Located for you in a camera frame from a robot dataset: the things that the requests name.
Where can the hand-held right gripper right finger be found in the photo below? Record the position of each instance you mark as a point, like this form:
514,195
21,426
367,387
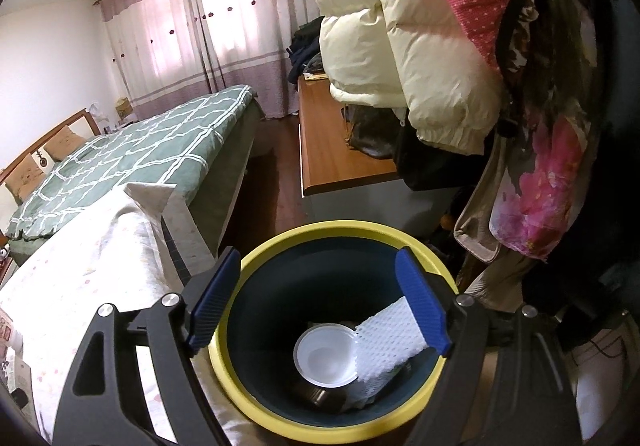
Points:
425,306

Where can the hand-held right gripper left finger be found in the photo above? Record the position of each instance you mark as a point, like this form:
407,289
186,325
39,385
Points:
212,303

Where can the white foam net sleeve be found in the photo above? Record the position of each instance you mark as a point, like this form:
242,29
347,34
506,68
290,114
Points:
385,341

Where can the yellow rimmed trash bin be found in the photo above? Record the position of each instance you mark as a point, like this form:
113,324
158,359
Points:
280,286

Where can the white paper cup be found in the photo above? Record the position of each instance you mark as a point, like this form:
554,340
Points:
320,356

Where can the beige bag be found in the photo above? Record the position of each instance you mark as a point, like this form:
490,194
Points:
475,226

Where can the dark metal can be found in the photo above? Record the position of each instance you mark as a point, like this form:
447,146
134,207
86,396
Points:
320,396

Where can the grey bed base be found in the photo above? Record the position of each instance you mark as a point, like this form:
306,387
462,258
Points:
235,165

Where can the black garment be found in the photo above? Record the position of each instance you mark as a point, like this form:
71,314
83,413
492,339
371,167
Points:
430,165

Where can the green checked quilt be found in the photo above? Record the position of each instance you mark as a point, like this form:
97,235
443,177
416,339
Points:
125,155

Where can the floral garment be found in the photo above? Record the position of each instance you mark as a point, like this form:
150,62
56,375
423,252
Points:
545,175

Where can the brown leather bag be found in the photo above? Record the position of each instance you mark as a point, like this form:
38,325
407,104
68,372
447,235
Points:
370,135

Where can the white bag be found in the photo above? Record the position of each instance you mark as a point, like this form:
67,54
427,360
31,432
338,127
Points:
600,366

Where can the wooden cabinet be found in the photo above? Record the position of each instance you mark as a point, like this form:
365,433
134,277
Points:
330,140

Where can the brown tissue box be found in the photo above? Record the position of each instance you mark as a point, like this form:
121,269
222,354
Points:
125,108

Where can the brown pillow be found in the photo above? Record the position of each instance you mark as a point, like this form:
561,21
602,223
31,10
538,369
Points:
65,143
25,178

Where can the wooden bed headboard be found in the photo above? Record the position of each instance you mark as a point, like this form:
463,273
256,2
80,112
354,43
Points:
30,153

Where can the cream down jacket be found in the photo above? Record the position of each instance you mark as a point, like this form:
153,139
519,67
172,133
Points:
400,50

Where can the dark hanging jacket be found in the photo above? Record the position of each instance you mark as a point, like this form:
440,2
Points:
617,125

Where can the dark clothes heap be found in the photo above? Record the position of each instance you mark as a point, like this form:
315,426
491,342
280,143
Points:
305,50

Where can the pink and white curtain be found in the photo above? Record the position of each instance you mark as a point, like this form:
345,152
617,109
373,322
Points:
165,25

